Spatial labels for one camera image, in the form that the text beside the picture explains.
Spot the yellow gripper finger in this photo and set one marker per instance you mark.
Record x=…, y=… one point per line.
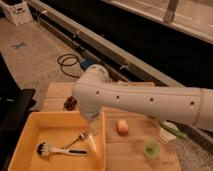
x=94, y=126

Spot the white dish brush black bristles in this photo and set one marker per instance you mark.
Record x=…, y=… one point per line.
x=45, y=150

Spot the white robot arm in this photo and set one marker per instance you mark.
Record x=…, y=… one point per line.
x=186, y=105

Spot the metal fork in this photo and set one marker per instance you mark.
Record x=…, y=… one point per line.
x=81, y=137

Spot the dark grape bunch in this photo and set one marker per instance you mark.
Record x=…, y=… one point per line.
x=70, y=103

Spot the yellow plastic tub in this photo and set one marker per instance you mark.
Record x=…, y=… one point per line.
x=58, y=129

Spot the blue power supply box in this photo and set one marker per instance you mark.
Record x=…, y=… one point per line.
x=86, y=63

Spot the green plastic cup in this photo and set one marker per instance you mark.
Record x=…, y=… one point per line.
x=151, y=149

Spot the black chair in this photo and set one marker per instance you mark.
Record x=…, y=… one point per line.
x=14, y=106

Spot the white storage crate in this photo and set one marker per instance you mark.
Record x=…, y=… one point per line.
x=17, y=14

